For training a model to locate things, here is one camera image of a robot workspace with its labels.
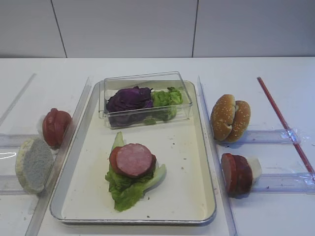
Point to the red tomato slices stack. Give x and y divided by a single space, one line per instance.
54 126

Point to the white plastic pusher block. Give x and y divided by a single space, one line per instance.
255 166

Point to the red straw strip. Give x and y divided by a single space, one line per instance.
287 128

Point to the green lettuce in box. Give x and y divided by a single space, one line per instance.
166 101

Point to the pale bread slice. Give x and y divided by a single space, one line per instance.
33 163

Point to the pink meat slice on tray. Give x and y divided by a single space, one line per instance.
134 160

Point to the white metal tray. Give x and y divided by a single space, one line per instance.
184 196

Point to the clear rail under bun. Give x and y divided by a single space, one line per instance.
281 136

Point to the clear plastic box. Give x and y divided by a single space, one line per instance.
156 82

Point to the green lettuce leaf on tray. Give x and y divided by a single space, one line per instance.
125 191

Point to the clear rail right of tray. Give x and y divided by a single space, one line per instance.
219 175

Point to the dark meat patty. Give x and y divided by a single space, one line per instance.
244 175
230 172

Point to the left sesame bun half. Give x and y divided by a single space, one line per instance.
222 116

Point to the rear dark meat patty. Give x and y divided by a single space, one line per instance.
244 175

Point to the clear rail of tray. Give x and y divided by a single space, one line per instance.
45 196
219 175

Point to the sesame bun half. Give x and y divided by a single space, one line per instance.
241 121
222 116

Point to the clear rail left of tray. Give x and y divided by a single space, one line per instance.
45 196

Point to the clear rail under tomato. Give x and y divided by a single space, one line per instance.
13 141

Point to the clear rail under bread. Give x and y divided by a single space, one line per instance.
9 185

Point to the clear rail under patties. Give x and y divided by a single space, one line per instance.
285 183

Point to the front dark meat patty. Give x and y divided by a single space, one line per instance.
230 172

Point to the purple cabbage leaf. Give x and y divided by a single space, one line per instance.
130 99

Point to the right sesame bun half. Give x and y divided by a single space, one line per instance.
241 121

